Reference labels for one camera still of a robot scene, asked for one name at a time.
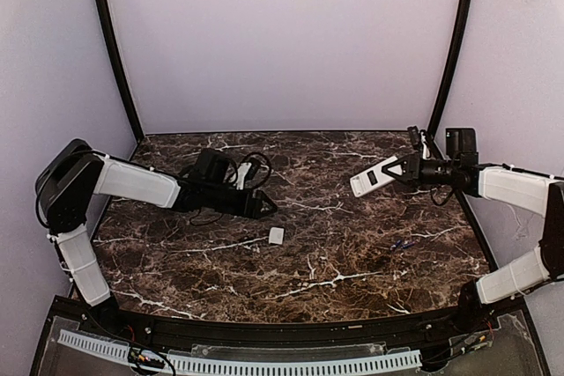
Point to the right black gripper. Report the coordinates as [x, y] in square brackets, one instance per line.
[413, 170]

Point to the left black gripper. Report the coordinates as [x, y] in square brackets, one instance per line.
[248, 207]

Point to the white remote control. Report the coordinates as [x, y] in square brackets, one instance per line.
[372, 178]

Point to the white battery cover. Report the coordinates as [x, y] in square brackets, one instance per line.
[276, 236]

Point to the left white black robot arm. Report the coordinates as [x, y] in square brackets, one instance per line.
[64, 190]

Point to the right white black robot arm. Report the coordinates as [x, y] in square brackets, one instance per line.
[538, 193]

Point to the green circuit board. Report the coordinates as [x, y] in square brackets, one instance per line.
[146, 358]

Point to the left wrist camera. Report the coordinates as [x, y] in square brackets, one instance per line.
[249, 167]

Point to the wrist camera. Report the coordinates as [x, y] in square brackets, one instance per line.
[418, 139]
[249, 167]

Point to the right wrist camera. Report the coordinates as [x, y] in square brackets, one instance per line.
[418, 139]

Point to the right black frame post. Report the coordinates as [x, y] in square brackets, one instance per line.
[457, 37]

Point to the black frame post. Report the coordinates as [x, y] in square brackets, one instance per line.
[115, 59]
[457, 37]

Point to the black front rail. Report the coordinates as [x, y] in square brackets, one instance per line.
[428, 327]

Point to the white slotted cable duct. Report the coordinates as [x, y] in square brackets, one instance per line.
[364, 359]

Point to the left black frame post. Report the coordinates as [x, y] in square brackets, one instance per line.
[115, 59]

